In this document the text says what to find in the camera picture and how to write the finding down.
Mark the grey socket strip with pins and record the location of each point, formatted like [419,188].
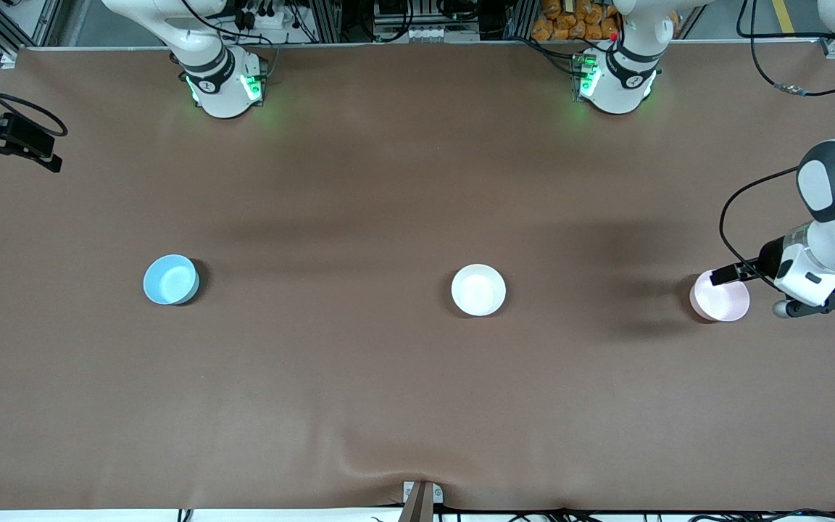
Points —
[417,33]

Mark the brown table cloth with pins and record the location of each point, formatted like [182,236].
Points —
[388,399]

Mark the dark slanted post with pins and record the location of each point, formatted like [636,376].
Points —
[417,507]

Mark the white power strip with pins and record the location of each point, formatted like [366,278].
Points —
[265,19]

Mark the grey metal bracket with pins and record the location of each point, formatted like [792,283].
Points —
[438,494]

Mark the orange items crate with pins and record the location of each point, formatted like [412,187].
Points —
[570,22]

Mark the pink bowl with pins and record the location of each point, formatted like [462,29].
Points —
[720,301]

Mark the light blue bowl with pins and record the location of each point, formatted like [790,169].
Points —
[169,281]

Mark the white bowl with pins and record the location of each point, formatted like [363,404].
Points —
[478,291]

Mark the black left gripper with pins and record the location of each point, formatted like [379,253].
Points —
[768,259]

